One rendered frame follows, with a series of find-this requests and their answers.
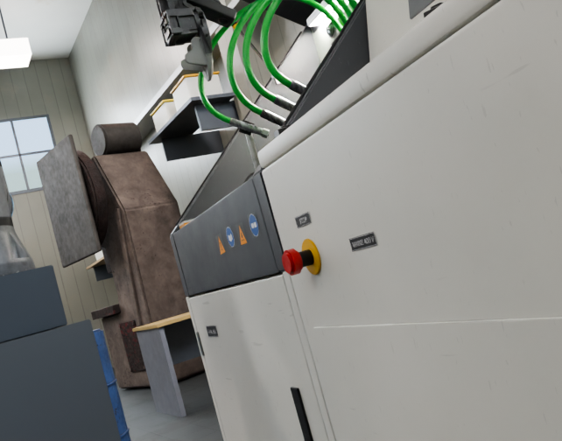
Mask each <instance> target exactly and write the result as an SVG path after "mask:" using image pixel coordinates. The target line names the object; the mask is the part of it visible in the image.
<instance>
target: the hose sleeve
mask: <svg viewBox="0 0 562 441"><path fill-rule="evenodd" d="M229 125H231V126H234V127H237V128H239V129H242V130H247V131H248V132H251V133H254V134H256V135H259V136H261V134H262V131H263V128H260V127H258V126H256V125H252V124H249V123H246V122H242V121H240V120H237V119H235V118H231V119H230V121H229Z"/></svg>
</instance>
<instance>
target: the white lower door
mask: <svg viewBox="0 0 562 441"><path fill-rule="evenodd" d="M189 301H190V305H191V308H192V312H193V317H194V321H195V324H196V327H197V331H198V332H196V334H197V338H198V341H199V345H200V350H201V354H202V356H204V357H205V361H206V364H207V370H208V373H209V377H210V381H211V383H212V387H213V391H214V396H215V400H216V403H217V407H218V410H219V413H220V417H221V423H222V426H223V429H224V433H225V437H226V439H227V441H329V439H328V435H327V430H326V426H325V424H324V420H323V417H322V414H321V410H320V405H319V401H318V398H317V395H316V392H315V388H314V385H313V379H312V377H311V373H310V369H309V367H308V363H307V360H306V354H305V351H304V348H303V344H302V341H301V338H300V335H299V329H298V326H297V322H296V319H295V316H294V312H293V309H292V304H291V300H290V297H289V294H288V290H287V287H286V284H285V279H284V275H283V274H282V275H278V276H272V277H268V278H265V279H261V280H258V281H255V282H251V283H245V284H241V285H237V286H234V287H230V288H227V289H223V290H217V291H213V292H209V293H206V294H202V295H199V296H195V297H190V298H189Z"/></svg>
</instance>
